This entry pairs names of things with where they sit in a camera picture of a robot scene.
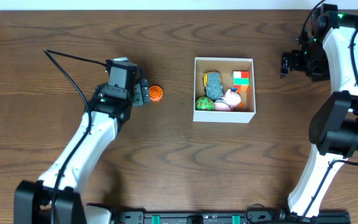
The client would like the white cardboard box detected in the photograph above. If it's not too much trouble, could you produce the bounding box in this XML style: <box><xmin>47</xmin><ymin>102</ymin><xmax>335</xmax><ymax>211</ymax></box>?
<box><xmin>193</xmin><ymin>57</ymin><xmax>256</xmax><ymax>123</ymax></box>

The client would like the yellow grey toy truck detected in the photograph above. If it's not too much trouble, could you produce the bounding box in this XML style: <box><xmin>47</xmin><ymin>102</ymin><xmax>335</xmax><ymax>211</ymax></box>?
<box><xmin>203</xmin><ymin>72</ymin><xmax>223</xmax><ymax>100</ymax></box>

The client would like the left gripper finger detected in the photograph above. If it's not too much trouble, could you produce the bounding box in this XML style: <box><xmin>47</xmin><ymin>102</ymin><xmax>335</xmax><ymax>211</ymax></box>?
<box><xmin>140</xmin><ymin>79</ymin><xmax>150</xmax><ymax>103</ymax></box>
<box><xmin>132</xmin><ymin>83</ymin><xmax>144</xmax><ymax>107</ymax></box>

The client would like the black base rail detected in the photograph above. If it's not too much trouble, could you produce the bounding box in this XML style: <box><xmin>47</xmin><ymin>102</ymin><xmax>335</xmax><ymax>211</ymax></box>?
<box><xmin>84</xmin><ymin>203</ymin><xmax>351</xmax><ymax>224</ymax></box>

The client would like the orange round spinner toy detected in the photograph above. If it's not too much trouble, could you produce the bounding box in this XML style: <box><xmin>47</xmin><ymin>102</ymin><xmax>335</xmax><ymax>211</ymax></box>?
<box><xmin>149</xmin><ymin>85</ymin><xmax>163</xmax><ymax>102</ymax></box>

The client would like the green number ball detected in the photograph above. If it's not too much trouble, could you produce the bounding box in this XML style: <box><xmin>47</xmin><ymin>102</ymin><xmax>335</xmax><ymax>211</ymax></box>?
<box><xmin>195</xmin><ymin>96</ymin><xmax>215</xmax><ymax>111</ymax></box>

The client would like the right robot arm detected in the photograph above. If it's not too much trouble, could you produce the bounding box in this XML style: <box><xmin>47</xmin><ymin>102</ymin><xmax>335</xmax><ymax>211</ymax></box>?
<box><xmin>280</xmin><ymin>1</ymin><xmax>358</xmax><ymax>223</ymax></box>

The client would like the left black cable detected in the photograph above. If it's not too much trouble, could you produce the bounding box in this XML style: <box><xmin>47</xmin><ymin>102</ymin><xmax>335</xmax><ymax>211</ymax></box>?
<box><xmin>43</xmin><ymin>49</ymin><xmax>108</xmax><ymax>224</ymax></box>

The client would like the colourful puzzle cube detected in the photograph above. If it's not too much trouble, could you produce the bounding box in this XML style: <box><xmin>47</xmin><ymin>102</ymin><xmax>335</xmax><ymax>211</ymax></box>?
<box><xmin>232</xmin><ymin>71</ymin><xmax>250</xmax><ymax>92</ymax></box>

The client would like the pink white duck toy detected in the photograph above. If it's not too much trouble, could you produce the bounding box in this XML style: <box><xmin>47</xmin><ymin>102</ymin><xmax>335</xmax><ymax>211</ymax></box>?
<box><xmin>214</xmin><ymin>89</ymin><xmax>242</xmax><ymax>112</ymax></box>

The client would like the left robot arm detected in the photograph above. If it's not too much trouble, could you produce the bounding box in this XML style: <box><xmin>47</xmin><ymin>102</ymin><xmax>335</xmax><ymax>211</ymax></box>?
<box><xmin>14</xmin><ymin>58</ymin><xmax>150</xmax><ymax>223</ymax></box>

